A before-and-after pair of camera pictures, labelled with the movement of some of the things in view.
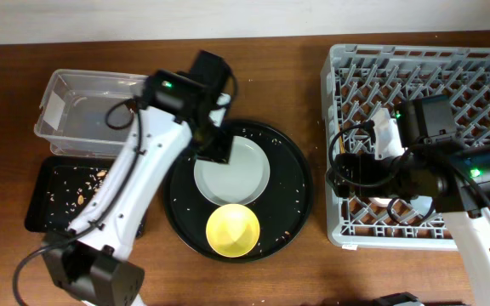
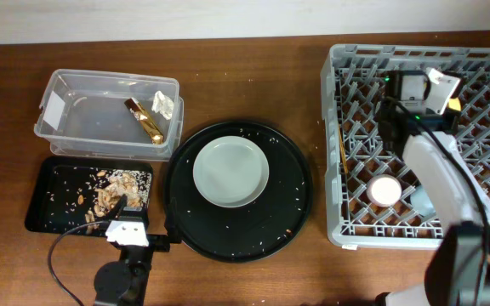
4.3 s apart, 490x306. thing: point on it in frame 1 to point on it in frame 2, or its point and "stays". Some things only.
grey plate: x=239 y=182 stays
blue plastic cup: x=422 y=205 stays
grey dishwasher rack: x=360 y=79 stays
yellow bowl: x=232 y=230 to x=454 y=104
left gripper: x=219 y=149 to x=161 y=243
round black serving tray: x=282 y=206 stays
